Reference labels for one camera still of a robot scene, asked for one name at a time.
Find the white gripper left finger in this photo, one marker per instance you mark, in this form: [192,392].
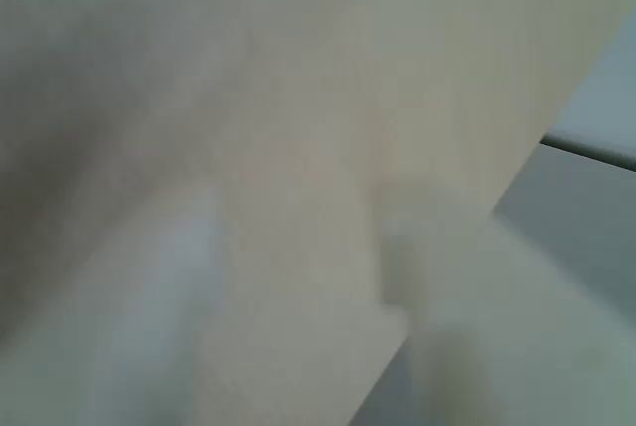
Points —
[124,322]

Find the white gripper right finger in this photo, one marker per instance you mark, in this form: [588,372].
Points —
[497,336]

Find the pale grey board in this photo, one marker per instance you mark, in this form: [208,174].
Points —
[601,113]

